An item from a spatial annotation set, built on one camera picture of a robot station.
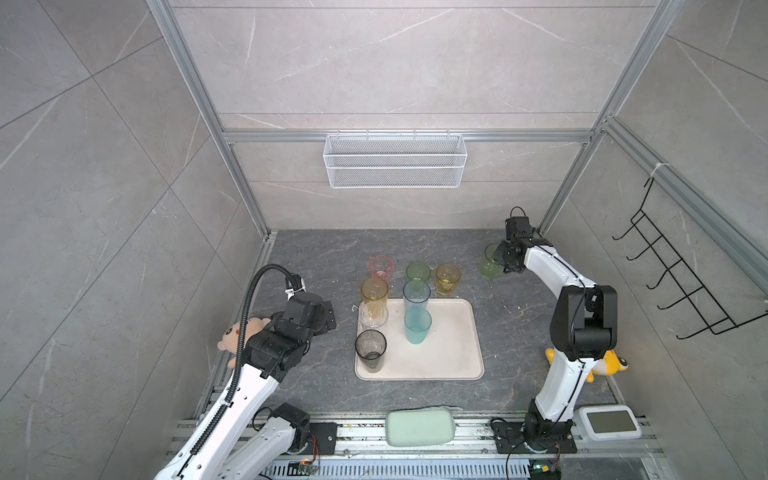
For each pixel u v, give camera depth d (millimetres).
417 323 909
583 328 519
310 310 544
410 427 719
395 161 1007
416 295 909
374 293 938
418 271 978
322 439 734
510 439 723
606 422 734
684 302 649
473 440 745
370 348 839
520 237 776
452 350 888
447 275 1039
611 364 799
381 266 1039
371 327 785
